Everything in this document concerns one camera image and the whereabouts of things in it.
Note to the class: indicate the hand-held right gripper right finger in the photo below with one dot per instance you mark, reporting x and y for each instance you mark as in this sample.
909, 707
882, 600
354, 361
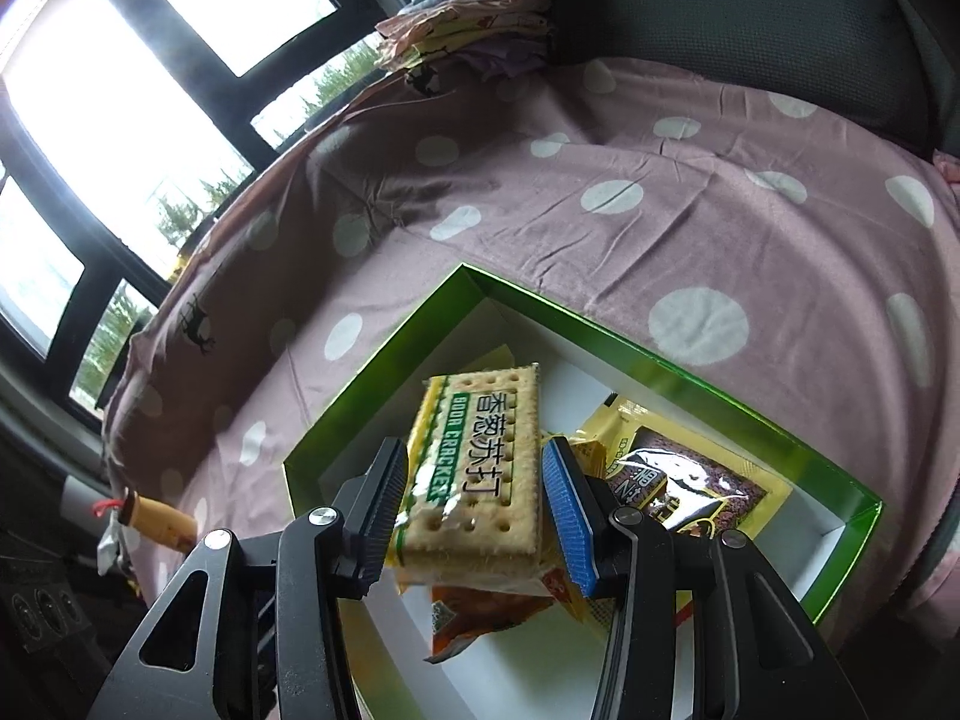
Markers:
566, 517

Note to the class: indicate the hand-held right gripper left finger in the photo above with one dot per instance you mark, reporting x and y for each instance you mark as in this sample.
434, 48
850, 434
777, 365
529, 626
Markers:
382, 514

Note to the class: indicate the green white cracker packet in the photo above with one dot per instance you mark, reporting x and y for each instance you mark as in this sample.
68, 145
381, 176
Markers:
472, 480

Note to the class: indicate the green cardboard box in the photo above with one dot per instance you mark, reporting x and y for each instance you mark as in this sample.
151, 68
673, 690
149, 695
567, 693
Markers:
375, 405

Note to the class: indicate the yellow dark brown snack packet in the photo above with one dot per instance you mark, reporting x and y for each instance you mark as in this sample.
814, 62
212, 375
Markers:
675, 487

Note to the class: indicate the orange snack packet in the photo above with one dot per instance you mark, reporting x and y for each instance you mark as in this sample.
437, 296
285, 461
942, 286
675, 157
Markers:
472, 615

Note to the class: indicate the white crumpled cloth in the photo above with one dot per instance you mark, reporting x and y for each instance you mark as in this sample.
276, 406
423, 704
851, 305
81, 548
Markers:
112, 547

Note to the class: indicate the yellow bear bottle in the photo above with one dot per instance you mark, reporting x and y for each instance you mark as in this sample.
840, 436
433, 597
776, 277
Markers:
161, 521

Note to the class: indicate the folded patterned clothes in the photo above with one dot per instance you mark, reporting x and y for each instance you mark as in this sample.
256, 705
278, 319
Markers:
465, 30

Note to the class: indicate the black framed window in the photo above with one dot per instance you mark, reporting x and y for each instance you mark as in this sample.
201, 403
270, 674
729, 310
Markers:
112, 90

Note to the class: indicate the black mesh chair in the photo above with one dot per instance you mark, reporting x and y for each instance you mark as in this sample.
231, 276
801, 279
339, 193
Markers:
750, 30

